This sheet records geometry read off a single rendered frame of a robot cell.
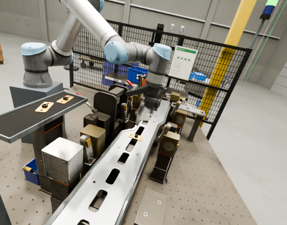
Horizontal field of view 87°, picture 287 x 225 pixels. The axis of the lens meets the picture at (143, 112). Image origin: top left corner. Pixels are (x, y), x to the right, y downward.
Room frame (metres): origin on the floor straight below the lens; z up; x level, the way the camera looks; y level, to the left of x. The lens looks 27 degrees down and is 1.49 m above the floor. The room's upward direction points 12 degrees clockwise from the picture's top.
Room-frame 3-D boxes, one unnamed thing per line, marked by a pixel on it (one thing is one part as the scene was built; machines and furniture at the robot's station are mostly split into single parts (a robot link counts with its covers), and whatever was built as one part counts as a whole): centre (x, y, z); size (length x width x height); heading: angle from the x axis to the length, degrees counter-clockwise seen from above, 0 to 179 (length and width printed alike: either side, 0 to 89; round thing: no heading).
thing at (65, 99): (0.61, 0.36, 1.17); 0.08 x 0.04 x 0.01; 178
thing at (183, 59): (1.65, -0.28, 1.30); 0.23 x 0.02 x 0.31; 79
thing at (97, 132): (0.54, 0.21, 0.89); 0.12 x 0.08 x 0.38; 79
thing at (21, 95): (0.85, 0.67, 0.90); 0.20 x 0.20 x 0.40; 5
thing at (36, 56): (0.86, 0.67, 1.27); 0.13 x 0.12 x 0.14; 154
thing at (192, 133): (1.20, -0.48, 0.84); 0.05 x 0.05 x 0.29; 79
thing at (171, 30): (1.77, -0.10, 1.53); 0.07 x 0.07 x 0.20
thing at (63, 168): (0.38, 0.25, 0.90); 0.13 x 0.08 x 0.41; 79
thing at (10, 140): (0.50, 0.38, 1.16); 0.37 x 0.14 x 0.02; 169
